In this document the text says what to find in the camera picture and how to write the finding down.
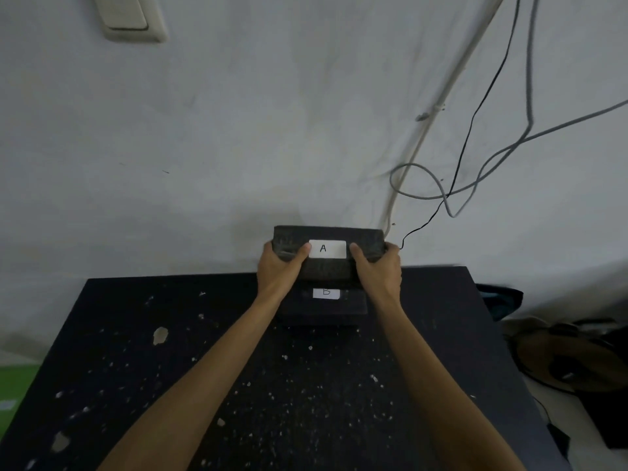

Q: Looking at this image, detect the person's left hand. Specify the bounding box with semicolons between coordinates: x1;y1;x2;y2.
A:
256;241;312;304

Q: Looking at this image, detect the person's right hand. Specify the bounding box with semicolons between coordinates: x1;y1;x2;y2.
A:
348;241;403;312

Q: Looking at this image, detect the dark grey block white label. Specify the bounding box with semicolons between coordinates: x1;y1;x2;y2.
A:
272;225;386;283

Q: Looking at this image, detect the person's right forearm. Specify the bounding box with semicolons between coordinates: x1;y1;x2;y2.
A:
373;304;528;471

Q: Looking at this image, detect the person's left forearm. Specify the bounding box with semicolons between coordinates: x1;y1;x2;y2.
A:
97;295;282;471

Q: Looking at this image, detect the black block white label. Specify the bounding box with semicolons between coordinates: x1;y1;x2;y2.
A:
280;281;370;319

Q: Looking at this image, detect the black speckled table mat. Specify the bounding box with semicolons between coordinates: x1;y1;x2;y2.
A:
0;264;572;471

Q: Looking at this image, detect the dark blue bag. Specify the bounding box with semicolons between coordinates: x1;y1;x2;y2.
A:
475;283;525;322

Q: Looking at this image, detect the brown round fan base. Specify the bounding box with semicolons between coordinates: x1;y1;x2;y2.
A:
510;319;628;394

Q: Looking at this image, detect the green mat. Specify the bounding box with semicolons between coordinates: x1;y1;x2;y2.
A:
0;364;41;437

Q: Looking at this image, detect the white cable conduit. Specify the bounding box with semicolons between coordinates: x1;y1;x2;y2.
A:
380;0;507;241

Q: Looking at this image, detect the thin black cable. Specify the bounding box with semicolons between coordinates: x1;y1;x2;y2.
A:
400;0;522;251

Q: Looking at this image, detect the grey cable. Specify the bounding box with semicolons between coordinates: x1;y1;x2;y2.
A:
390;0;628;218

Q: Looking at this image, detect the white wall switch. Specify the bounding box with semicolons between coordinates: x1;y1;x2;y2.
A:
93;0;169;44

